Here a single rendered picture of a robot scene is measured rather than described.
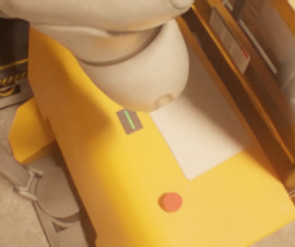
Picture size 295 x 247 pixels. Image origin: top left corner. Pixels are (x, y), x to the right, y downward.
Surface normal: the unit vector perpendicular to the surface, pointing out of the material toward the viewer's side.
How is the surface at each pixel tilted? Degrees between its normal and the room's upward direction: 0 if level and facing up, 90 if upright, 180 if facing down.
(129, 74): 77
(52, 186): 0
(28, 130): 22
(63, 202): 0
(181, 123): 0
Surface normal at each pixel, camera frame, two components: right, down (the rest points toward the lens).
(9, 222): 0.01, -0.38
